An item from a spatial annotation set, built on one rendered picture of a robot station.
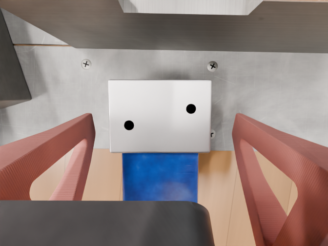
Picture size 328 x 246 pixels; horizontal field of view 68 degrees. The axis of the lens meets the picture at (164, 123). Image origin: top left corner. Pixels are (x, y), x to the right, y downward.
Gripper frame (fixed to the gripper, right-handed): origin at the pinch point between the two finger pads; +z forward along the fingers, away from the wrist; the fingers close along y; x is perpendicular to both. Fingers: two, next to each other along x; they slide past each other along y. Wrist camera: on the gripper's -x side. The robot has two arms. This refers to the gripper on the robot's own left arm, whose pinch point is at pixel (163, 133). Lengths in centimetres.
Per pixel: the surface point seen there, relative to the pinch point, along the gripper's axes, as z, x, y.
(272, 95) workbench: 5.2, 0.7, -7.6
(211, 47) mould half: 5.4, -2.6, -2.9
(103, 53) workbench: 6.5, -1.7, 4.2
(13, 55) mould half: 5.9, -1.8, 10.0
